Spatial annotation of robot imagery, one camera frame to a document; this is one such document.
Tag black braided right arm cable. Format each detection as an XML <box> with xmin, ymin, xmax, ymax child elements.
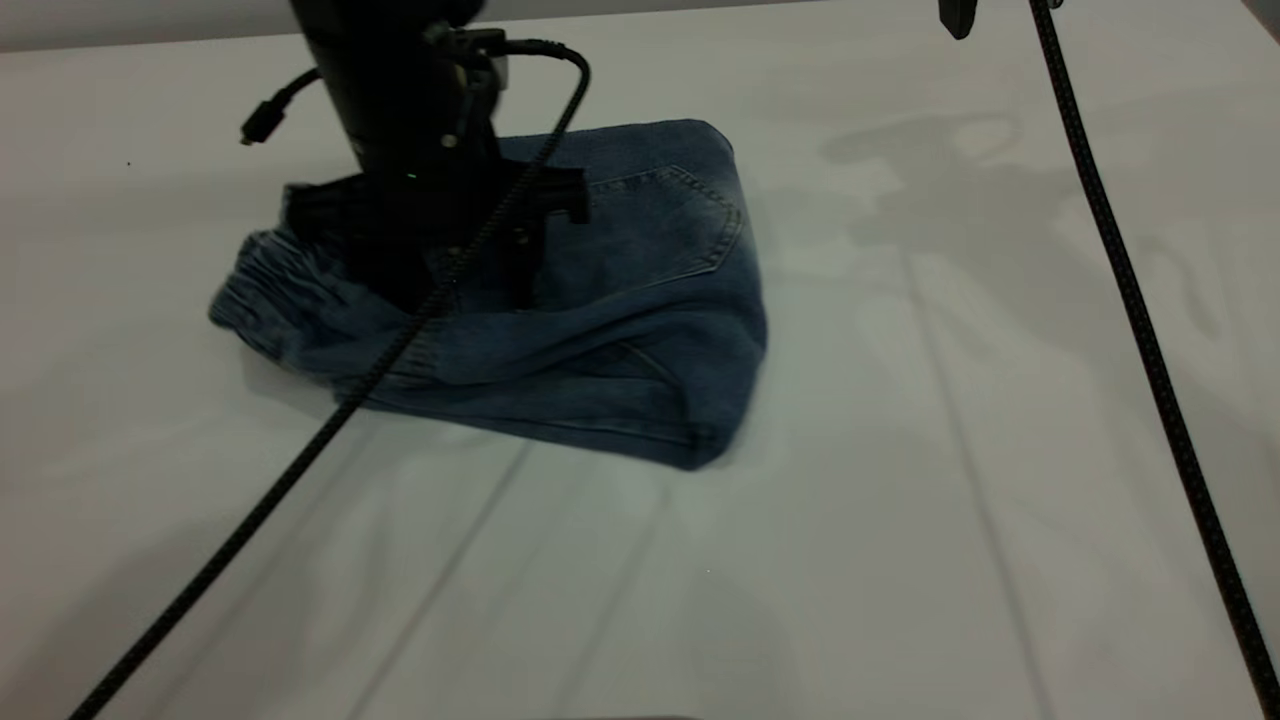
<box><xmin>1030</xmin><ymin>0</ymin><xmax>1280</xmax><ymax>713</ymax></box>

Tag blue denim jeans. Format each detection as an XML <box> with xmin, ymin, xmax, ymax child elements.
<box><xmin>208</xmin><ymin>118</ymin><xmax>769</xmax><ymax>473</ymax></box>

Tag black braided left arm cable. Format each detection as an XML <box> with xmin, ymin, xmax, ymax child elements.
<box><xmin>65</xmin><ymin>35</ymin><xmax>593</xmax><ymax>720</ymax></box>

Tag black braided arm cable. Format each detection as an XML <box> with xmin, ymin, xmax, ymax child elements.
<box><xmin>65</xmin><ymin>35</ymin><xmax>593</xmax><ymax>720</ymax></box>
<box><xmin>1030</xmin><ymin>0</ymin><xmax>1280</xmax><ymax>713</ymax></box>

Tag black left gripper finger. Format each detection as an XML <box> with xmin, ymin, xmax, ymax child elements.
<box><xmin>505</xmin><ymin>222</ymin><xmax>547</xmax><ymax>312</ymax></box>

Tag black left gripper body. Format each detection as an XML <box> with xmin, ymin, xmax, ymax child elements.
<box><xmin>285</xmin><ymin>160</ymin><xmax>592</xmax><ymax>303</ymax></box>

